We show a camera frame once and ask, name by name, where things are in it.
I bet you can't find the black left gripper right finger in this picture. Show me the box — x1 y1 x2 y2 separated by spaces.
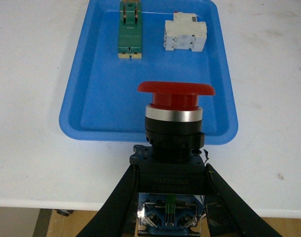
202 162 280 237

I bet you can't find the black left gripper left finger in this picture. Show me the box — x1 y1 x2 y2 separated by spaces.
77 165 139 237

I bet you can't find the red emergency stop button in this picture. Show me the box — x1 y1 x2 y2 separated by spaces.
130 81 215 237

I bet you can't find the blue plastic tray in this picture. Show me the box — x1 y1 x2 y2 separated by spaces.
59 0 238 145

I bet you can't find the white circuit breaker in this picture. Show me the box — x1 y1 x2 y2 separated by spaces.
164 12 207 52

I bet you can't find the green knife switch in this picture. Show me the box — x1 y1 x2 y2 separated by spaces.
118 0 142 59

